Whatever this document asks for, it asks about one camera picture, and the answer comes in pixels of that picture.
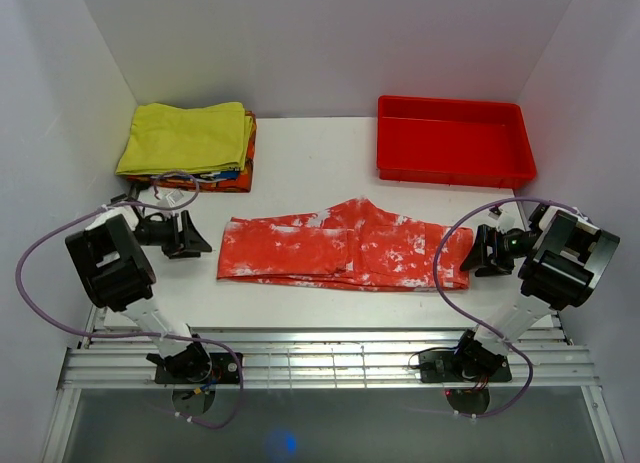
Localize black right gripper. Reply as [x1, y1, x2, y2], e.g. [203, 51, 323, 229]
[459, 223, 540, 277]

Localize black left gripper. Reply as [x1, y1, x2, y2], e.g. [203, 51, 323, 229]
[134, 210, 213, 259]

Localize red white tie-dye trousers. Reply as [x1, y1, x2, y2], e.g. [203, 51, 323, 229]
[217, 198, 473, 292]

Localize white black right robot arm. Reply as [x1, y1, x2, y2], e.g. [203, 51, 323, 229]
[451, 203, 620, 380]

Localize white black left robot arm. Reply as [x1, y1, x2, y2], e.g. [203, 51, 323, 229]
[65, 195, 213, 383]

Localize folded orange patterned trousers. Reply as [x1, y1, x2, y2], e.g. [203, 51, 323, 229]
[121, 110, 257, 193]

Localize folded yellow trousers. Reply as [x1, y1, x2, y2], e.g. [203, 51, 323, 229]
[116, 102, 253, 175]

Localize red plastic tray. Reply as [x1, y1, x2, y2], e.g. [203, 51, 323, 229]
[376, 95, 537, 190]

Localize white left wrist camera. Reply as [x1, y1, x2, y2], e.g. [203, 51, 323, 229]
[156, 190, 184, 209]

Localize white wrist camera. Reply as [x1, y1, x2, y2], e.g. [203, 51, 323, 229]
[156, 190, 184, 209]
[489, 206, 516, 233]

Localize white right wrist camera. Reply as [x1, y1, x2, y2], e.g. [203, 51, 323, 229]
[489, 206, 516, 233]

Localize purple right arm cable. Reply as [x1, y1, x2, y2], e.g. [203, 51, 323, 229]
[407, 196, 586, 418]

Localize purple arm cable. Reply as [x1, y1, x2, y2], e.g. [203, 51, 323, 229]
[14, 170, 245, 429]
[407, 196, 586, 418]

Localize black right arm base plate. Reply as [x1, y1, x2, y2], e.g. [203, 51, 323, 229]
[409, 347, 512, 383]

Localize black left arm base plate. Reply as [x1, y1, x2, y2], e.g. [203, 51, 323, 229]
[153, 352, 240, 386]

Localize aluminium table edge rail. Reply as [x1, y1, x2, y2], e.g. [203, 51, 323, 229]
[59, 326, 600, 389]

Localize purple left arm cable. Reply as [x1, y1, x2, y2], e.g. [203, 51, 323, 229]
[14, 170, 245, 429]

